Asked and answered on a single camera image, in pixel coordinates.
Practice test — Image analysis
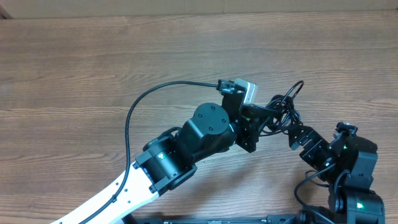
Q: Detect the left camera cable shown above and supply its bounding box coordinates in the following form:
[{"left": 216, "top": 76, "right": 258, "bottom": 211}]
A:
[{"left": 79, "top": 80, "right": 224, "bottom": 224}]

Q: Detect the right camera cable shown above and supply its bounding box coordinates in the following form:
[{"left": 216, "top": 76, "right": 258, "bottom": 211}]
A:
[{"left": 294, "top": 163, "right": 338, "bottom": 223}]

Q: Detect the black cable bundle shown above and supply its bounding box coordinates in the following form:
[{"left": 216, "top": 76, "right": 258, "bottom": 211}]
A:
[{"left": 248, "top": 80, "right": 305, "bottom": 137}]

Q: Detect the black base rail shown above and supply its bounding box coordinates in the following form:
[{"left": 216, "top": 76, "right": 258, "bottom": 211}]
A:
[{"left": 132, "top": 214, "right": 296, "bottom": 224}]

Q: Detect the camera cable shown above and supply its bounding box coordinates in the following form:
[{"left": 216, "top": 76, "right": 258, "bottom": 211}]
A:
[
  {"left": 79, "top": 80, "right": 224, "bottom": 224},
  {"left": 294, "top": 163, "right": 338, "bottom": 223}
]

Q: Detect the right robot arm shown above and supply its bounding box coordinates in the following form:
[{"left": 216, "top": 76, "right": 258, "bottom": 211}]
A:
[{"left": 288, "top": 122, "right": 385, "bottom": 224}]

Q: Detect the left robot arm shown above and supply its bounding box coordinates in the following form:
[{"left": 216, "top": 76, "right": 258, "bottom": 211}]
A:
[{"left": 57, "top": 90, "right": 259, "bottom": 223}]

